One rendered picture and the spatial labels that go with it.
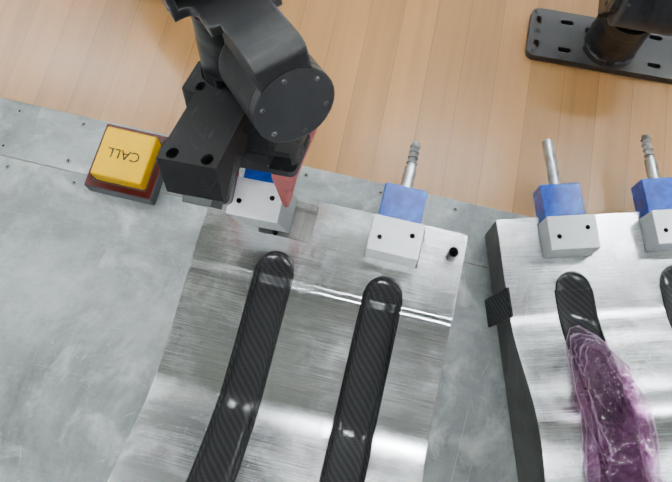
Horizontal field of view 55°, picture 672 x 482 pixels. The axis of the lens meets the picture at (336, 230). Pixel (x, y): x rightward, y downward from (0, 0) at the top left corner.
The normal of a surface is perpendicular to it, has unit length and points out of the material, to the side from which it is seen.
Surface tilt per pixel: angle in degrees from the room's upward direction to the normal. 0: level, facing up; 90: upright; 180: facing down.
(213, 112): 21
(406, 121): 0
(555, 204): 0
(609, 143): 0
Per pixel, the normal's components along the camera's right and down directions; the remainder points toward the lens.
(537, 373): -0.03, -0.72
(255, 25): -0.16, -0.55
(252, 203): -0.14, -0.17
